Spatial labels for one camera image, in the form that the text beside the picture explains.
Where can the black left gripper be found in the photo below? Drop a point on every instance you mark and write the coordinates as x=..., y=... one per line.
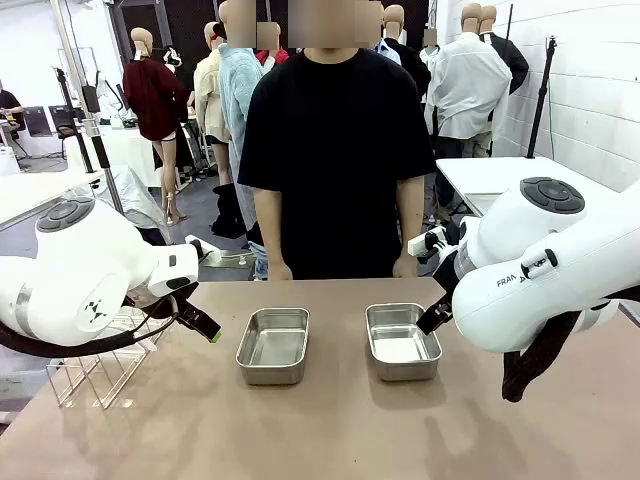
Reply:
x=175, y=302

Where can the white cloth cover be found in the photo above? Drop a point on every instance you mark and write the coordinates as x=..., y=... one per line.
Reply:
x=137, y=195

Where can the mannequin in dark red shirt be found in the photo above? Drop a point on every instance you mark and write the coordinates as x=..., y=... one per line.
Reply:
x=150, y=100

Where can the person's black T-shirt torso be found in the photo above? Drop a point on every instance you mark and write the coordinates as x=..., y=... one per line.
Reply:
x=330, y=150

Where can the mannequin in beige shirt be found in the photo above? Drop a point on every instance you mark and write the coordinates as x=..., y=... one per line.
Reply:
x=207, y=100

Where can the person's left hand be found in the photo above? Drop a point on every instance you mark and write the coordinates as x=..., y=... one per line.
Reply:
x=405, y=267

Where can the mannequin in black jacket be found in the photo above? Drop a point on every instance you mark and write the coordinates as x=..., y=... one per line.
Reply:
x=515, y=60

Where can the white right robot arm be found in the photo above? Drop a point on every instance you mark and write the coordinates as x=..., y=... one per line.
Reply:
x=550, y=260

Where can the black tripod pole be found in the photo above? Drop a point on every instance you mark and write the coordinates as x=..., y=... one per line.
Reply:
x=542, y=100

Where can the person's right forearm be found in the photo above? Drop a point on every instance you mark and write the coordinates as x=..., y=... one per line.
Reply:
x=267, y=225

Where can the black office chair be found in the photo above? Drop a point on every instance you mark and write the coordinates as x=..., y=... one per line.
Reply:
x=65, y=122

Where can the black clothes pile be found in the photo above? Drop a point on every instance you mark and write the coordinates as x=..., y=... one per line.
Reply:
x=227, y=215

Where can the steel rectangular container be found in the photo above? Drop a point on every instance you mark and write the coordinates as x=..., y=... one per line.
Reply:
x=272, y=345
x=400, y=345

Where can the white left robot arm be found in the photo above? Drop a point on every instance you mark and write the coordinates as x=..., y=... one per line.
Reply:
x=75, y=260

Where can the thin black stand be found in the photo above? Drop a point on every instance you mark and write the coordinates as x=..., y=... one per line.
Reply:
x=75, y=125

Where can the person's right hand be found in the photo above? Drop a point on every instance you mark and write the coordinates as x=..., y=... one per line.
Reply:
x=280, y=271

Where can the seated person in black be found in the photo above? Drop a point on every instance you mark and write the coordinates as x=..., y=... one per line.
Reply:
x=10, y=107

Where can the mannequin in black coat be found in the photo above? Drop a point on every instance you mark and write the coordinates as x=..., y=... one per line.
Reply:
x=412, y=70

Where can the mannequin with red collar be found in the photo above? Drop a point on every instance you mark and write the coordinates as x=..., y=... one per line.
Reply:
x=272, y=55

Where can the person's head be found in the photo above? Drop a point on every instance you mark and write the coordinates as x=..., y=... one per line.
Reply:
x=335, y=25

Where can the metal mannequin base plate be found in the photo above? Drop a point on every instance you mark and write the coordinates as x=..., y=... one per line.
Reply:
x=225, y=259

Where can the mannequin in light blue shirt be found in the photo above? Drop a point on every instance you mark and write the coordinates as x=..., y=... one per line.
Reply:
x=235, y=100

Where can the person's left forearm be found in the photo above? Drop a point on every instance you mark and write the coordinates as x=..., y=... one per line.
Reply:
x=411, y=215

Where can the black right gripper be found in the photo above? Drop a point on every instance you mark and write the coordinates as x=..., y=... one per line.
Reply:
x=447, y=272

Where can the mannequin in white shirt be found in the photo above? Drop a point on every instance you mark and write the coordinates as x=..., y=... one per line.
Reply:
x=465, y=90

